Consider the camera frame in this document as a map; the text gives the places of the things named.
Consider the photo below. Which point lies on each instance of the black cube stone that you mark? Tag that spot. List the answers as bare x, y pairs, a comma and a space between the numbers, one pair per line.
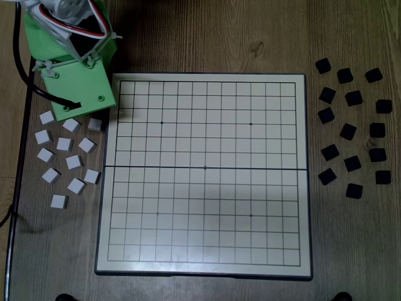
352, 163
373, 75
377, 130
348, 131
327, 95
329, 152
377, 154
354, 98
327, 176
326, 115
383, 106
354, 190
322, 66
344, 75
383, 177

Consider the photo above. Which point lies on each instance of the green camera mount plate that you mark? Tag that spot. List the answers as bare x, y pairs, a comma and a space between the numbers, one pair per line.
81, 84

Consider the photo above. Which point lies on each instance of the white cube stone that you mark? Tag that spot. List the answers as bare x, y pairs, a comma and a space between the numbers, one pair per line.
47, 118
43, 137
59, 201
87, 145
64, 144
74, 162
92, 176
76, 186
46, 155
51, 175
71, 125
94, 124

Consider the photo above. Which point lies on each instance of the white zip tie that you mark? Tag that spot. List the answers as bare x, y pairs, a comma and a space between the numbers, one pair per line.
91, 61
47, 67

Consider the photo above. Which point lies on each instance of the white grid go board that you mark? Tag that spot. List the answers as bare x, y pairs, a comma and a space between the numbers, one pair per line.
275, 219

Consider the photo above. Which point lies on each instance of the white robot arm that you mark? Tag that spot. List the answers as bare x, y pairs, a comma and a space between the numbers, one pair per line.
67, 7

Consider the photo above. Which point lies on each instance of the black round stand foot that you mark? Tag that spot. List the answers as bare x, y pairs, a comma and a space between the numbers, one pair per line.
64, 297
342, 297

